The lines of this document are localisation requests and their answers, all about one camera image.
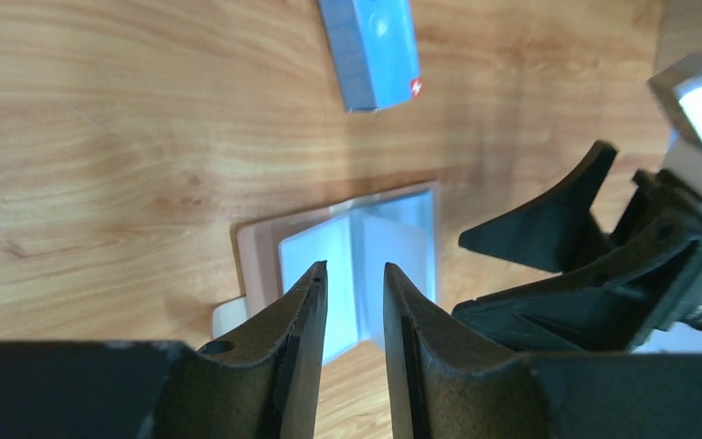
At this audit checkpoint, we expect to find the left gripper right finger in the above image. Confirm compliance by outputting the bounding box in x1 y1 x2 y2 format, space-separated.
383 263 702 438

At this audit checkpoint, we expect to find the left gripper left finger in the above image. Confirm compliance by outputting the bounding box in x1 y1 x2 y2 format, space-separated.
0 262 328 438

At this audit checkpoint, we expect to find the pink leather card holder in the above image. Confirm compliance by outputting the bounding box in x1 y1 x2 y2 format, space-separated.
211 181 442 363

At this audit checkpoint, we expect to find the blue toothpaste box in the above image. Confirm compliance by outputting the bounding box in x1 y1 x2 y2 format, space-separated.
318 0 423 113

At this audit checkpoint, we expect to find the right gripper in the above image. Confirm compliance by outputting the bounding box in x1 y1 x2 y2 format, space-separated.
452 140 702 352

